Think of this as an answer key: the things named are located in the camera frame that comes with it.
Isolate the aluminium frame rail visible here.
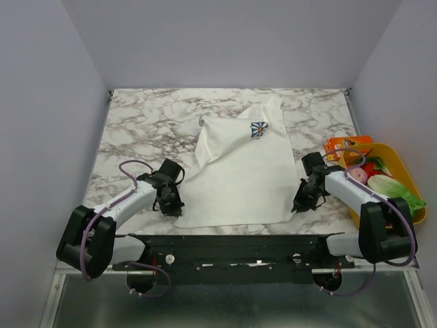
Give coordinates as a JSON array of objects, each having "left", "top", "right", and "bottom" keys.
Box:
[{"left": 39, "top": 261, "right": 66, "bottom": 328}]

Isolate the red tomato toy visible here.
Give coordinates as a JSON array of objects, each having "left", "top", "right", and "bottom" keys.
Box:
[{"left": 361, "top": 162, "right": 380, "bottom": 178}]

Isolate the green lettuce toy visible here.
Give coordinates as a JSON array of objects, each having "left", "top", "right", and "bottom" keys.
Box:
[{"left": 396, "top": 183, "right": 426, "bottom": 216}]

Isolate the green onion toy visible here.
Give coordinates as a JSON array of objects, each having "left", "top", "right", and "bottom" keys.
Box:
[{"left": 349, "top": 149, "right": 393, "bottom": 177}]

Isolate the orange cardboard box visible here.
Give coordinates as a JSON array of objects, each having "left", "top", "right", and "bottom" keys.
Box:
[{"left": 324, "top": 135, "right": 373, "bottom": 161}]

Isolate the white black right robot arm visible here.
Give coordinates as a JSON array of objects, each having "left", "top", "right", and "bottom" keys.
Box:
[{"left": 292, "top": 152, "right": 417, "bottom": 268}]

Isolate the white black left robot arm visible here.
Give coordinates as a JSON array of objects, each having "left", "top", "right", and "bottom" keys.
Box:
[{"left": 56, "top": 159, "right": 185, "bottom": 281}]

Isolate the white cabbage toy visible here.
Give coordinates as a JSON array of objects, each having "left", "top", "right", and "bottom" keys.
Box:
[{"left": 367, "top": 175, "right": 400, "bottom": 197}]

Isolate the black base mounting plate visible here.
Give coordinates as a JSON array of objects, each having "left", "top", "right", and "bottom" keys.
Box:
[{"left": 112, "top": 232, "right": 363, "bottom": 286}]

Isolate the white t-shirt with flower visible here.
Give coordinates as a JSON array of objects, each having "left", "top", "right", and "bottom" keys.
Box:
[{"left": 175, "top": 96, "right": 299, "bottom": 228}]

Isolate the pink round toy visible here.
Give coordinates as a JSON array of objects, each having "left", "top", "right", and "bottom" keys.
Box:
[{"left": 349, "top": 167, "right": 368, "bottom": 185}]

